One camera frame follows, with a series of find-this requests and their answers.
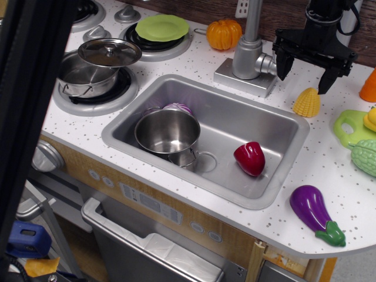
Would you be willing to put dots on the grey stove knob lower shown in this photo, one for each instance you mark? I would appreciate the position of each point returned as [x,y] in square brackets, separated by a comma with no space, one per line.
[98,32]

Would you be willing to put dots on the yellow toy corn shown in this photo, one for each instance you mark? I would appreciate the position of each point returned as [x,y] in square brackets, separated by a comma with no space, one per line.
[308,103]

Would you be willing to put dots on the steel pot lid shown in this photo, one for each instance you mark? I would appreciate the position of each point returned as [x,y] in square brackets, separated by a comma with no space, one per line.
[109,52]

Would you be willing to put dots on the grey toy sink basin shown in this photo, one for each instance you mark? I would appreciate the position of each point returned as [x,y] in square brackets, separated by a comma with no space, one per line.
[227,121]

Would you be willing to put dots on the yellow toy vegetable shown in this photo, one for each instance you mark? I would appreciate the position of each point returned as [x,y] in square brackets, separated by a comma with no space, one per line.
[369,120]

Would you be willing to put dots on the green toy bitter gourd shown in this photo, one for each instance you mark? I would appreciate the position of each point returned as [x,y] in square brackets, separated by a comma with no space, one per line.
[363,155]

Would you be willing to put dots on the stove burner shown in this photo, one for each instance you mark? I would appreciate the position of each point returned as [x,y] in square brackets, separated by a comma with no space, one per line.
[88,15]
[123,92]
[156,51]

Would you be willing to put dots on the back right stove burner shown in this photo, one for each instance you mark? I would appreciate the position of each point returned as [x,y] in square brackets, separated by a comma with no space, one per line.
[156,51]

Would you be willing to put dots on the green toy cutting board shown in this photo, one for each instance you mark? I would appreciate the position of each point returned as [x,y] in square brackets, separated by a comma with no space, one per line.
[349,128]

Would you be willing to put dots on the steel pot on stove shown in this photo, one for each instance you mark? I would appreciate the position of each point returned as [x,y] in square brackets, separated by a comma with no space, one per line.
[78,78]

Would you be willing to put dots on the green plastic plate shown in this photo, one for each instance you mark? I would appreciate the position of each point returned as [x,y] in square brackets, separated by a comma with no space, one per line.
[162,28]

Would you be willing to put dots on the grey oven handle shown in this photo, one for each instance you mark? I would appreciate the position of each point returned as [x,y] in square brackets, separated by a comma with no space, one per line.
[30,210]

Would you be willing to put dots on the grey stove knob upper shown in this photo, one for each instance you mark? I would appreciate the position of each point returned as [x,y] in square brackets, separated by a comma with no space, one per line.
[127,15]

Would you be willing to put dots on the grey dishwasher door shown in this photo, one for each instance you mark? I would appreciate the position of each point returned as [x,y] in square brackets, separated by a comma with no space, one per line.
[140,253]

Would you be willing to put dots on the orange toy carrot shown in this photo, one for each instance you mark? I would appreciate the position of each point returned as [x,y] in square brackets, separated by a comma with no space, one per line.
[367,92]

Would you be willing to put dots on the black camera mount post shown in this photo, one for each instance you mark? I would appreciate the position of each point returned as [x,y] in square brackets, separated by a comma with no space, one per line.
[33,40]

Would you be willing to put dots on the back left stove burner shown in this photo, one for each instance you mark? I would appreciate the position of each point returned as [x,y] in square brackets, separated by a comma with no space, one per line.
[88,15]

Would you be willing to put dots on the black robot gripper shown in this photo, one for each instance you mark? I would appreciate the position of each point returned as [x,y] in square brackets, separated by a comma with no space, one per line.
[317,44]

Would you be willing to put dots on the steel pot in sink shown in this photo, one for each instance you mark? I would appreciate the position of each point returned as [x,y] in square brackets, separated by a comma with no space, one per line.
[171,134]

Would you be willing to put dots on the red toy bell pepper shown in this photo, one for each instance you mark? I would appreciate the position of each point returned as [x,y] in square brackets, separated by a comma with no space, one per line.
[250,158]

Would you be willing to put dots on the front left stove burner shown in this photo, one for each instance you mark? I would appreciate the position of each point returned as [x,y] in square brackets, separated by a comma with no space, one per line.
[123,92]

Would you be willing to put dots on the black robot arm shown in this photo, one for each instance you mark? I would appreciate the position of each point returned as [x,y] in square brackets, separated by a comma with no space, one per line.
[330,12]

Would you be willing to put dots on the purple toy cabbage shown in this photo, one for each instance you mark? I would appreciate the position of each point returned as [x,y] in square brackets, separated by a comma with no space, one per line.
[178,106]

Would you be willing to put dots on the grey oven dial knob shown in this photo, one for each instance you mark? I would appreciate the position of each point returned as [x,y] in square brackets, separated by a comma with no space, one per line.
[46,158]

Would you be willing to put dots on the grey stove knob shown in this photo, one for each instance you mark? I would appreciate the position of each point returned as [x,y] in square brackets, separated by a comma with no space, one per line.
[98,32]
[127,15]

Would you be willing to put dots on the orange toy pumpkin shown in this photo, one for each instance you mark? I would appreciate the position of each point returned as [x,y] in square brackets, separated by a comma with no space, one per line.
[223,34]

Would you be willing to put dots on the blue plastic device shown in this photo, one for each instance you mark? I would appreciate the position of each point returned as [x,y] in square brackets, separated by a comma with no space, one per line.
[28,240]

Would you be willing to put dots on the silver toy faucet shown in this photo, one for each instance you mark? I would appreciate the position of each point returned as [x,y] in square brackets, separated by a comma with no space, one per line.
[250,70]

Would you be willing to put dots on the white wall outlet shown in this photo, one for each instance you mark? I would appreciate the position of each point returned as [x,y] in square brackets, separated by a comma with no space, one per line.
[242,9]

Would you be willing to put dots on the purple toy eggplant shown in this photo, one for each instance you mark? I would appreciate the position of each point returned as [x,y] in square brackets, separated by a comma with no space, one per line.
[308,204]

